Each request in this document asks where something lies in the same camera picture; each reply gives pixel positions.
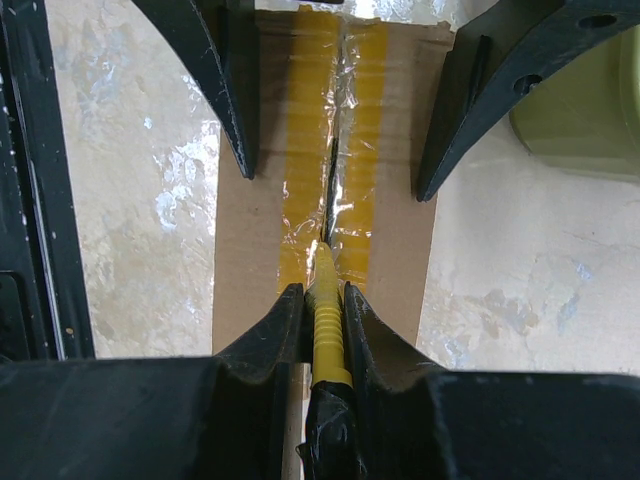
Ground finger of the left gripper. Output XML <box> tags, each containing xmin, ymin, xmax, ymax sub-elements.
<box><xmin>416</xmin><ymin>0</ymin><xmax>639</xmax><ymax>202</ymax></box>
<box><xmin>135</xmin><ymin>0</ymin><xmax>260</xmax><ymax>179</ymax></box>

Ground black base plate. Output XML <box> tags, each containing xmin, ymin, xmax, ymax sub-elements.
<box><xmin>1</xmin><ymin>1</ymin><xmax>95</xmax><ymax>362</ymax></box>

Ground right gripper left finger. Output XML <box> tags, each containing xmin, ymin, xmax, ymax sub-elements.
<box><xmin>1</xmin><ymin>284</ymin><xmax>304</xmax><ymax>479</ymax></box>

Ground brown taped cardboard box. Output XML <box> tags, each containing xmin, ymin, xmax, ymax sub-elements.
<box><xmin>211</xmin><ymin>0</ymin><xmax>461</xmax><ymax>480</ymax></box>

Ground yellow utility knife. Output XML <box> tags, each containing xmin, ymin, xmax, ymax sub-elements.
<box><xmin>298</xmin><ymin>242</ymin><xmax>360</xmax><ymax>479</ymax></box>

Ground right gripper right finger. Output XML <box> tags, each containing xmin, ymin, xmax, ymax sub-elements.
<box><xmin>344</xmin><ymin>285</ymin><xmax>639</xmax><ymax>479</ymax></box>

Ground olive green plastic bin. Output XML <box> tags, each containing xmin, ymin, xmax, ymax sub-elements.
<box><xmin>510</xmin><ymin>27</ymin><xmax>639</xmax><ymax>181</ymax></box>

